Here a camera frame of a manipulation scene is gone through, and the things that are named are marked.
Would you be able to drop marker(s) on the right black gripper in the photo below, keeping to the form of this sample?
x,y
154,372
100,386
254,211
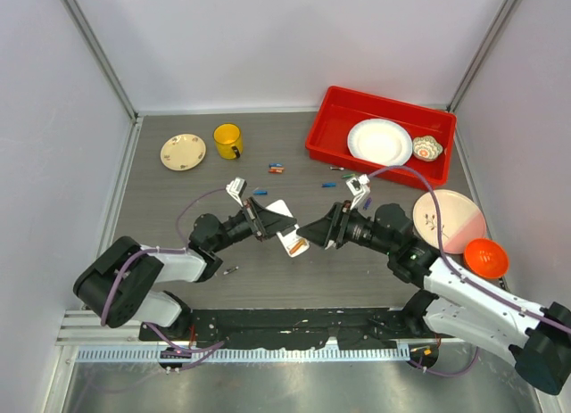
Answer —
x,y
332,227

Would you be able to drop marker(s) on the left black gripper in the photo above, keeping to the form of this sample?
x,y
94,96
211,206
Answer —
x,y
267,222

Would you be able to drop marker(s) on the white remote control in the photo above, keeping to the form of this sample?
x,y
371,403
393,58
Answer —
x,y
288,237

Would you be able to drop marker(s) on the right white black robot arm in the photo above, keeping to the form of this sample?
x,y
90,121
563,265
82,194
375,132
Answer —
x,y
532,338

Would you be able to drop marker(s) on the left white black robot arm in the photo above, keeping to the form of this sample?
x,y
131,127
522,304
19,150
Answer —
x,y
118,285

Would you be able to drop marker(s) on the dark battery near base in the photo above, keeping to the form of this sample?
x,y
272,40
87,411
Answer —
x,y
230,270

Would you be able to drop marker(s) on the yellow mug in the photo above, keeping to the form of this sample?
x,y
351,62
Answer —
x,y
228,141

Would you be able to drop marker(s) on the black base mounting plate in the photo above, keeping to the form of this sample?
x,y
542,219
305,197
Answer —
x,y
296,329

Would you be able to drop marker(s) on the white paper plate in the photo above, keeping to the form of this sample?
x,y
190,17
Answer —
x,y
380,141

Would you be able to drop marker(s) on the cream floral plate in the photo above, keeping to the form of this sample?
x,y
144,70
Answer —
x,y
182,152

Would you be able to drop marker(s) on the red plastic bin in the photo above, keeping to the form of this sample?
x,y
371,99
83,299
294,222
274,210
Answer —
x,y
342,108

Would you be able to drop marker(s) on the small patterned ceramic bowl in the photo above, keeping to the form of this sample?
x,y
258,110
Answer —
x,y
426,148

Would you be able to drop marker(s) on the pink white ceramic plate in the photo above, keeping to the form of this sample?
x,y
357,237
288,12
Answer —
x,y
461,220

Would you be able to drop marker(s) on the orange plastic bowl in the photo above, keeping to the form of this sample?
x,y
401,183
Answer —
x,y
486,258

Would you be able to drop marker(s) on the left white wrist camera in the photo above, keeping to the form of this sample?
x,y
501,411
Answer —
x,y
235,189

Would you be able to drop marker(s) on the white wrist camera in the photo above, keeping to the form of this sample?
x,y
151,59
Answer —
x,y
359,188
235,189

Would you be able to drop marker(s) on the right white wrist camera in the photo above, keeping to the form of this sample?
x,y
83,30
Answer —
x,y
359,188

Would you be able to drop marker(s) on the white slotted cable duct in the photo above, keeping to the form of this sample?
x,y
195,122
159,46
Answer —
x,y
160,354

